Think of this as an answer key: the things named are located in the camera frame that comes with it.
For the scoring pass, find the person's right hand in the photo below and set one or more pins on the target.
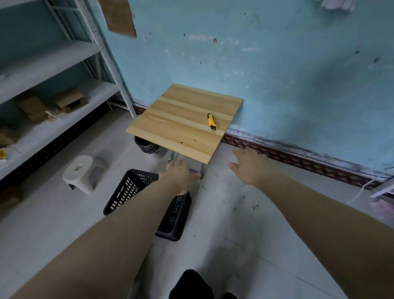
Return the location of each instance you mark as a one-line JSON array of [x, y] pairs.
[[252, 168]]

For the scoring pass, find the person's left hand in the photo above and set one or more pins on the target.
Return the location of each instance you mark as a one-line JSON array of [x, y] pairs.
[[177, 178]]

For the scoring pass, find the person's left thumb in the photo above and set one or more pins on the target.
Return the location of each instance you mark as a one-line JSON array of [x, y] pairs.
[[195, 176]]

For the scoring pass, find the person's right thumb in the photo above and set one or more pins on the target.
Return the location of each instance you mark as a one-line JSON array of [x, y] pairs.
[[233, 166]]

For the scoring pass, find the person's right forearm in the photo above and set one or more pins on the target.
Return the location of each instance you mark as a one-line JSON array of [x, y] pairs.
[[332, 234]]

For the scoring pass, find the person's left forearm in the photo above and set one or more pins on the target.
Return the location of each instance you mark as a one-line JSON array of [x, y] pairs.
[[104, 243]]

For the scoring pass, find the yellow utility knife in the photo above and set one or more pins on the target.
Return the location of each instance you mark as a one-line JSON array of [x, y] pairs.
[[212, 122]]

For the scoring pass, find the small wooden folding table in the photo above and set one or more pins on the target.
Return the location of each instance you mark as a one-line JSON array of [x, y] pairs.
[[184, 120]]

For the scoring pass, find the black bucket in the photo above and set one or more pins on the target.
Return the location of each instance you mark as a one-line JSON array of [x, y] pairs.
[[146, 145]]

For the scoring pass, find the black plastic basket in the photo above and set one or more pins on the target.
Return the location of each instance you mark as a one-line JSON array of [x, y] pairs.
[[129, 188]]

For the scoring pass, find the thin white strip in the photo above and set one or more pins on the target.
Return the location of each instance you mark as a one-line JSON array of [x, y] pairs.
[[157, 119]]

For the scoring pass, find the person's leg in black trousers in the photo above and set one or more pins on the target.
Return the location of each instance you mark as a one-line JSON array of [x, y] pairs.
[[192, 286]]

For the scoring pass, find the white plastic stool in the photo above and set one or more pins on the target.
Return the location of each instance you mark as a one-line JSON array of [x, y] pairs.
[[80, 172]]

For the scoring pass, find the open brown cardboard box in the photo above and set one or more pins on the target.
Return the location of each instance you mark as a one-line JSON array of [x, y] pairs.
[[70, 99]]

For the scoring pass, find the brown cardboard sheet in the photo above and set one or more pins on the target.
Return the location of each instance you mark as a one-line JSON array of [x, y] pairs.
[[118, 17]]

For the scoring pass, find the white metal shelving unit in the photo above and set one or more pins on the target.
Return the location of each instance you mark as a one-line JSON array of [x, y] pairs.
[[46, 64]]

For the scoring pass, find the white papers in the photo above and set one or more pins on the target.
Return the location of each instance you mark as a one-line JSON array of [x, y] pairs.
[[338, 4]]

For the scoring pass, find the yellow packet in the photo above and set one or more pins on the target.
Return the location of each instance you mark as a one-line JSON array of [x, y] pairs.
[[2, 154]]

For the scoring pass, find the white furniture frame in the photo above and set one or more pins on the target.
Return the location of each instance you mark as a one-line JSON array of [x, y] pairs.
[[383, 189]]

